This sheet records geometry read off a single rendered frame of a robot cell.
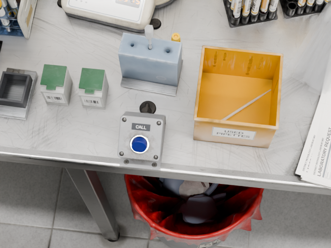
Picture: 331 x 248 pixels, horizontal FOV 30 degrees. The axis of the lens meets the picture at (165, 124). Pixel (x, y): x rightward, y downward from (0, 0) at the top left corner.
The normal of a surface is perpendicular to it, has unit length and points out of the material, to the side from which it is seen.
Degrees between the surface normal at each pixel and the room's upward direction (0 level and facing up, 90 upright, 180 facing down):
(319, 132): 1
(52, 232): 0
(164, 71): 90
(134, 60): 90
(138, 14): 25
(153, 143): 30
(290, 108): 0
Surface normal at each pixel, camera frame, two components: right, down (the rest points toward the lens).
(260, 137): -0.13, 0.92
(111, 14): -0.13, 0.06
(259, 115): -0.01, -0.37
